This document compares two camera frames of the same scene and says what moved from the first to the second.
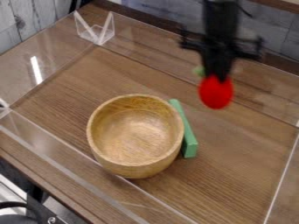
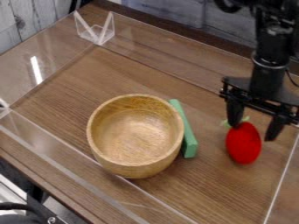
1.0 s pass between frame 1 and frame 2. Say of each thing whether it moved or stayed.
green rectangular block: stayed
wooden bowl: stayed
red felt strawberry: moved
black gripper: moved
